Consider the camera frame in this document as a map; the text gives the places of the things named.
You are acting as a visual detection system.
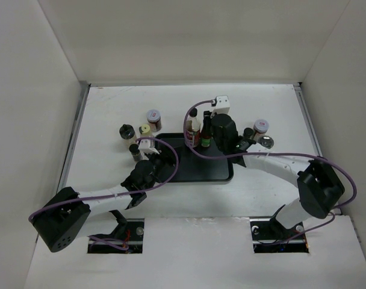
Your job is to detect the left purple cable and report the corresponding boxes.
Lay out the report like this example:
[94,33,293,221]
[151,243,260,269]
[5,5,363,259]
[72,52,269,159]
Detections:
[28,137,179,251]

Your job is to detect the black plastic tray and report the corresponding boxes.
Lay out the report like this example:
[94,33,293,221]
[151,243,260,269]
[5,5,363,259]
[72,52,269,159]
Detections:
[156,132,234,183]

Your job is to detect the small black-cap spice bottle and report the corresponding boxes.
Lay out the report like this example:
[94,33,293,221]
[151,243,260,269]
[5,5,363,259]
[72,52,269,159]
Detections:
[243,128,256,140]

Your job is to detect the yellow-cap red sauce bottle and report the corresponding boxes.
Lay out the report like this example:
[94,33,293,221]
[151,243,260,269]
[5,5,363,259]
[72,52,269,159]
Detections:
[201,118,212,148]

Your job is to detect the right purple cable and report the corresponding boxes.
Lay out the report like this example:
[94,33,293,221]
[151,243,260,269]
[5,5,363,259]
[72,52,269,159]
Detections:
[185,100,358,245]

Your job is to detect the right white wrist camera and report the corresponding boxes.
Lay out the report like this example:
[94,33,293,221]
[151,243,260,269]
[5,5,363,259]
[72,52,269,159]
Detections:
[211,95,230,117]

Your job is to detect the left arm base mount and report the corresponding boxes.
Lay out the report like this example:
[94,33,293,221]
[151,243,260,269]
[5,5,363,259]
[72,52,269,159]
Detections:
[87,210,145,254]

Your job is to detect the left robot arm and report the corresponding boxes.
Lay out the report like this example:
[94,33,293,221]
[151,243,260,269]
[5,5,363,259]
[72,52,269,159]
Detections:
[29,146,180,253]

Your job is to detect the tall black-cap sauce bottle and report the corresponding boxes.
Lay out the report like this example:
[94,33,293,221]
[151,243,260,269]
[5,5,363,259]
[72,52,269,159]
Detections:
[185,108,201,148]

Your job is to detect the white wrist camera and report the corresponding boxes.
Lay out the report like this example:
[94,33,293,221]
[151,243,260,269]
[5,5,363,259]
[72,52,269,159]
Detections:
[138,139,159,154]
[211,95,230,117]

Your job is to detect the red-label lid spice jar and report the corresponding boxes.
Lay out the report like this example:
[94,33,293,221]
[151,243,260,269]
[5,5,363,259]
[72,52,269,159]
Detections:
[253,119,269,135]

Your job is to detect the purple cable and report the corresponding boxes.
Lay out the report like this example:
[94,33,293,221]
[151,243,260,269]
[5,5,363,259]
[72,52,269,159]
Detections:
[185,100,358,245]
[28,137,179,251]

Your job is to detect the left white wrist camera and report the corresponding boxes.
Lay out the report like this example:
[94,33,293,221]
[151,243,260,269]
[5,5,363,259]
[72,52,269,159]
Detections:
[138,139,159,154]

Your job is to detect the small dark pepper bottle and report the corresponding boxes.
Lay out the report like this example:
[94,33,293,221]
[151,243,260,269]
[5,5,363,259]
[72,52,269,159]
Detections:
[129,143,143,163]

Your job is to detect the silver-lid white powder jar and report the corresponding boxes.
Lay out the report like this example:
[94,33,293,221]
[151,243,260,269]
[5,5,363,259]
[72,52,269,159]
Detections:
[258,135,275,149]

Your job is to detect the red-label lid brown jar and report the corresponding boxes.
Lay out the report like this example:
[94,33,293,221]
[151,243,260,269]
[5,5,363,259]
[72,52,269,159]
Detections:
[146,109,162,132]

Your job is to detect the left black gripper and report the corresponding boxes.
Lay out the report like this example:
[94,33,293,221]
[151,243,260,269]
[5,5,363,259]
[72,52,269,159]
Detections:
[144,144,181,191]

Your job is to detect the yellow-cap white powder jar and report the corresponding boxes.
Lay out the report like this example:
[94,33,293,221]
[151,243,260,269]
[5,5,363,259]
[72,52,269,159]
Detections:
[138,124,154,146]

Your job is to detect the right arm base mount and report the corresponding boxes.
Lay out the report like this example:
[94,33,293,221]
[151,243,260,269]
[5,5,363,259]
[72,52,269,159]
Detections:
[250,218,309,253]

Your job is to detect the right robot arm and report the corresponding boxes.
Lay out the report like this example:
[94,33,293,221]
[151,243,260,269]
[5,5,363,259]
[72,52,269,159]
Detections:
[209,113,345,238]

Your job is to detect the black-cap shaker jar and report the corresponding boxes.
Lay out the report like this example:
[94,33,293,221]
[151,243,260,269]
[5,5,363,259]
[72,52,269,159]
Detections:
[119,124,137,147]

